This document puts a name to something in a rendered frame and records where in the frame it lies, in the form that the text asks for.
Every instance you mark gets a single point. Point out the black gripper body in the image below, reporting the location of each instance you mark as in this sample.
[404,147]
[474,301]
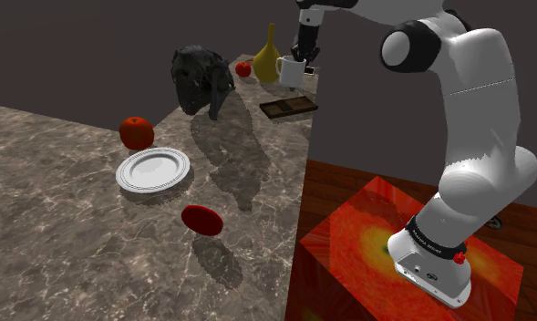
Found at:
[307,40]

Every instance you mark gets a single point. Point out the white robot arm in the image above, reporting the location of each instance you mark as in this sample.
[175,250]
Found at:
[481,111]

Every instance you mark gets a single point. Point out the small white phone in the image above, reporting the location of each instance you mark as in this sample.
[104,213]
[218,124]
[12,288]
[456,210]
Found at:
[310,70]

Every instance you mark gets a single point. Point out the white mug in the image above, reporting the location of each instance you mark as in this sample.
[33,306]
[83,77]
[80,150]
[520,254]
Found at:
[293,71]

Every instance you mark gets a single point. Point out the yellow long-necked vase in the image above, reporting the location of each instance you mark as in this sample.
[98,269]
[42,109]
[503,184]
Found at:
[267,62]

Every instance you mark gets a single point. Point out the dark brown flat tray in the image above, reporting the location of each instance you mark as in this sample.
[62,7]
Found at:
[288,107]

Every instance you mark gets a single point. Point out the small red apple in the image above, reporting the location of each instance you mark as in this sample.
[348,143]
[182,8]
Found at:
[243,69]

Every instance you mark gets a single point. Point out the black bag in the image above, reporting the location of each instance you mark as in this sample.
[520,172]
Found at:
[199,80]

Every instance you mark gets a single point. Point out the large red apple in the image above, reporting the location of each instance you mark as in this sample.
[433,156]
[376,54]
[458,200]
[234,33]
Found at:
[136,133]

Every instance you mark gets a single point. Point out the white plate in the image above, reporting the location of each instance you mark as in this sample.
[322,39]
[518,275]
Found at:
[153,170]

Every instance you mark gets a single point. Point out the dark red disc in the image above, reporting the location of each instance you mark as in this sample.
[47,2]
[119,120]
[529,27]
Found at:
[202,220]

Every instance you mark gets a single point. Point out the red orange patterned robot stand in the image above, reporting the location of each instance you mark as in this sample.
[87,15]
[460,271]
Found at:
[361,249]

